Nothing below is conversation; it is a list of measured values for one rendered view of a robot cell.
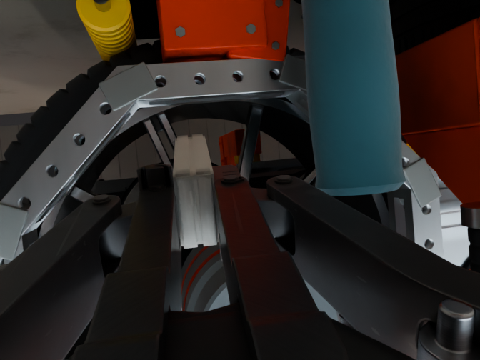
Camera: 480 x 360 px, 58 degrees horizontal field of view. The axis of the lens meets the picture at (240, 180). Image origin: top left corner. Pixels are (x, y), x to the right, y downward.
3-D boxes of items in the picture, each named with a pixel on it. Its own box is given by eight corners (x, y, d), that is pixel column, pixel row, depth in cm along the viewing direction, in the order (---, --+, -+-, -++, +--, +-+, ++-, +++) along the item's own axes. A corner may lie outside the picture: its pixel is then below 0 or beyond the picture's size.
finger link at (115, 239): (180, 253, 15) (89, 263, 14) (180, 201, 19) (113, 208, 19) (175, 212, 14) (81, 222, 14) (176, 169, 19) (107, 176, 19)
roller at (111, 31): (103, 46, 74) (107, 79, 74) (68, -32, 45) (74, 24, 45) (138, 43, 75) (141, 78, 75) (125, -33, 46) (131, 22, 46)
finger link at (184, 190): (201, 248, 17) (181, 250, 17) (195, 189, 23) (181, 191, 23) (193, 173, 16) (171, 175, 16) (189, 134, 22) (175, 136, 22)
